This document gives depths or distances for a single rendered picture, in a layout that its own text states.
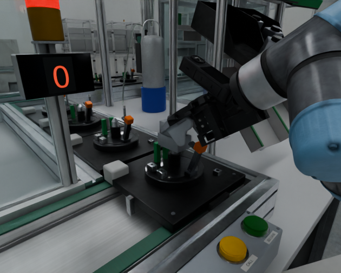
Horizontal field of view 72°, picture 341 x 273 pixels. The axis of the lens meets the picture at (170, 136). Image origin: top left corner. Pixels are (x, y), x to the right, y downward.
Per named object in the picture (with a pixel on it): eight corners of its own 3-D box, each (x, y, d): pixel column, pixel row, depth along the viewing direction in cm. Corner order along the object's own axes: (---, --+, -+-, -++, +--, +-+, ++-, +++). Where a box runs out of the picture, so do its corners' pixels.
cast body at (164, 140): (191, 147, 52) (192, 117, 49) (177, 153, 49) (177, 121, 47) (165, 137, 58) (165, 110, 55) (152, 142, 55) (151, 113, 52)
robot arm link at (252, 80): (252, 51, 30) (279, 50, 36) (226, 70, 34) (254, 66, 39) (277, 103, 30) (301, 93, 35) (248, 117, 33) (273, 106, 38)
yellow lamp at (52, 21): (69, 40, 40) (64, 8, 39) (38, 40, 37) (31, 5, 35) (58, 41, 44) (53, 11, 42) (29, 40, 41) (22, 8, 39)
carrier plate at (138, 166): (244, 181, 56) (246, 174, 55) (172, 234, 40) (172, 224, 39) (174, 150, 72) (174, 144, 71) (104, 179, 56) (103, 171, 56)
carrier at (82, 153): (171, 149, 73) (171, 110, 68) (100, 177, 57) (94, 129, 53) (128, 130, 89) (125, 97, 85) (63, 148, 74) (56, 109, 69)
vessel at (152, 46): (169, 86, 146) (169, 19, 132) (151, 89, 137) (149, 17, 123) (155, 84, 156) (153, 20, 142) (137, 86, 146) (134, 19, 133)
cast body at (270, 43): (273, 71, 60) (288, 44, 55) (256, 65, 60) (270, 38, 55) (271, 59, 66) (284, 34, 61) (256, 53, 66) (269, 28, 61)
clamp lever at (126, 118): (130, 139, 68) (134, 118, 64) (124, 141, 67) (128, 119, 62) (123, 132, 70) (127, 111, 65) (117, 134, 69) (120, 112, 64)
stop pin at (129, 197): (135, 213, 49) (133, 197, 47) (130, 216, 48) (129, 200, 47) (131, 210, 50) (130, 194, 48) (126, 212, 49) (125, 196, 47)
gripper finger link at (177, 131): (161, 155, 48) (196, 138, 42) (150, 129, 48) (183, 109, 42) (170, 151, 50) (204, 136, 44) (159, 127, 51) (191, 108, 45)
